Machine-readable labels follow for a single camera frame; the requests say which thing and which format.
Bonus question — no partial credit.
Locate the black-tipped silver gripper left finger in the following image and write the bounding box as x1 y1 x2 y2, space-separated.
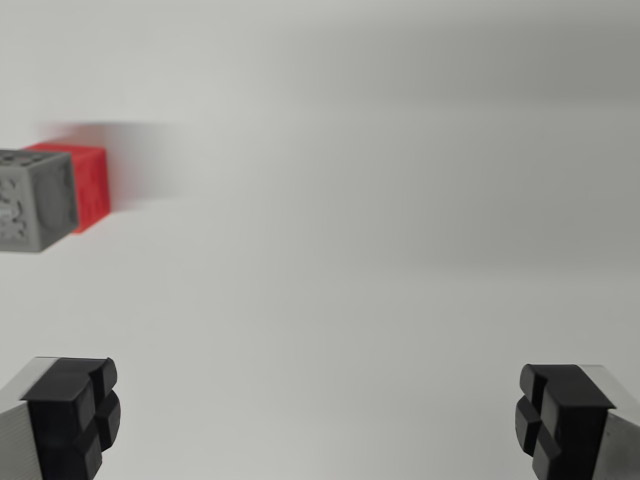
0 355 122 480

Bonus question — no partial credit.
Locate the black-tipped silver gripper right finger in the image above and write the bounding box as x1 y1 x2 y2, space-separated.
514 363 640 480

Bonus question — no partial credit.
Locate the grey embossed toy cube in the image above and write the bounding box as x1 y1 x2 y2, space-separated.
0 148 80 254

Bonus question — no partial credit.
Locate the red embossed toy cube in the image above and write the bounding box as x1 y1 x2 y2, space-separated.
22 141 112 235

